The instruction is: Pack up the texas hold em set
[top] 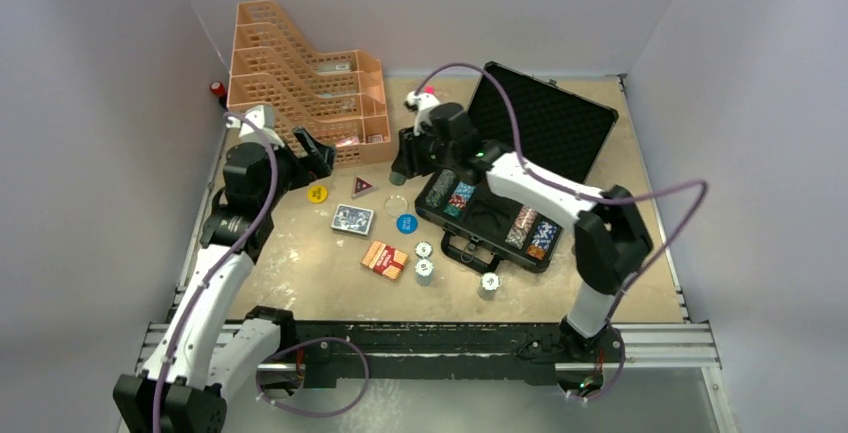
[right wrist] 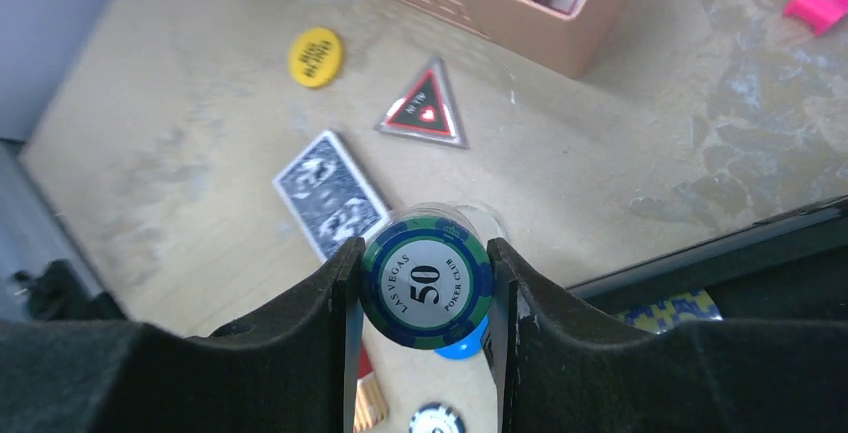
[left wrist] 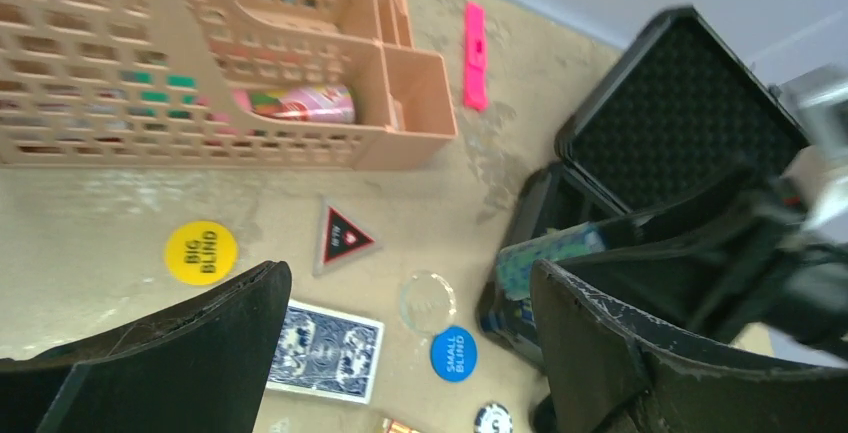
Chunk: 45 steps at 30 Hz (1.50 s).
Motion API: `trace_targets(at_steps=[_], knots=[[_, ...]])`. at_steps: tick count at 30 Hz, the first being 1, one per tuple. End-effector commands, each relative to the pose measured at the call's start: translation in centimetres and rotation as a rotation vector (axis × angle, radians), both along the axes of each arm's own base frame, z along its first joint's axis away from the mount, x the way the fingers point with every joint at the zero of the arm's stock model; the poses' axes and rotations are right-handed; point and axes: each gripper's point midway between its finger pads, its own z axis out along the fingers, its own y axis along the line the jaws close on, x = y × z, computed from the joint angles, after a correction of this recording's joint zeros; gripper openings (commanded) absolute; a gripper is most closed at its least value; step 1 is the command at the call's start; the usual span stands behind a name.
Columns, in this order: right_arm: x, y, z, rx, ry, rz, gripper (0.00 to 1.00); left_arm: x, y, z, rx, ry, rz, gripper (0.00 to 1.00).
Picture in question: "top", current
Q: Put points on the clear round disc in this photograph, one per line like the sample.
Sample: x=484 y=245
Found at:
x=396 y=206

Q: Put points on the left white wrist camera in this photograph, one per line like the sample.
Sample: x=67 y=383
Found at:
x=263 y=117

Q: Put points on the white poker chip stack front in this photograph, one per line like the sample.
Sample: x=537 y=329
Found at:
x=488 y=287

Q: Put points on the blue playing card deck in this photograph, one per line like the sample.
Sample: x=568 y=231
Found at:
x=352 y=220

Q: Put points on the blue orange chip row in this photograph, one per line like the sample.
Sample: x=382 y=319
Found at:
x=542 y=239

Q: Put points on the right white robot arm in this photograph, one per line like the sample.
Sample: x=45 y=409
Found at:
x=611 y=241

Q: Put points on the yellow round button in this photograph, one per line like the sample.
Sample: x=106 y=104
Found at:
x=317 y=194

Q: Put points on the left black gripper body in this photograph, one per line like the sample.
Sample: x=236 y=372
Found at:
x=292 y=172

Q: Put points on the red triangular dealer token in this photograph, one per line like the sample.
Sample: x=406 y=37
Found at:
x=362 y=187

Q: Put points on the green poker chip row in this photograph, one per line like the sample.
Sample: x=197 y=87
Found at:
x=440 y=188

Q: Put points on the orange plastic file organizer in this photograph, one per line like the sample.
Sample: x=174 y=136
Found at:
x=337 y=97

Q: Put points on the blue round button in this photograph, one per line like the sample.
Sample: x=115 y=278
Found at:
x=407 y=223

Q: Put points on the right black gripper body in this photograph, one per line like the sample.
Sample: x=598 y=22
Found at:
x=426 y=155

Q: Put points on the blue red chip row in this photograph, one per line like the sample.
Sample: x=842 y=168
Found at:
x=459 y=199

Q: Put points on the black metal base rail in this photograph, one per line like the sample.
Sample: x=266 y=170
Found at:
x=537 y=354

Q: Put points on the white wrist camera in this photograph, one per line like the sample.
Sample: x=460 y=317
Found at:
x=263 y=117
x=422 y=105

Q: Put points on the black poker chip case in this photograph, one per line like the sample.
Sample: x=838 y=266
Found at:
x=560 y=132

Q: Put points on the white poker chip flat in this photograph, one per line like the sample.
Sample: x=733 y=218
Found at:
x=423 y=250

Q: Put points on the red playing card deck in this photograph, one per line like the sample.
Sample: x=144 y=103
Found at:
x=384 y=260

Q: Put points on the red emergency button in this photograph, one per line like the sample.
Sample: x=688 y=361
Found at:
x=219 y=90

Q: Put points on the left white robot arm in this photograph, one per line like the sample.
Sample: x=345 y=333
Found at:
x=187 y=383

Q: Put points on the white poker chip stack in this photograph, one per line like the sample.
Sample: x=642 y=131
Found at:
x=488 y=287
x=424 y=272

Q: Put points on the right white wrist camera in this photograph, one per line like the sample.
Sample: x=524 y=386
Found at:
x=422 y=105

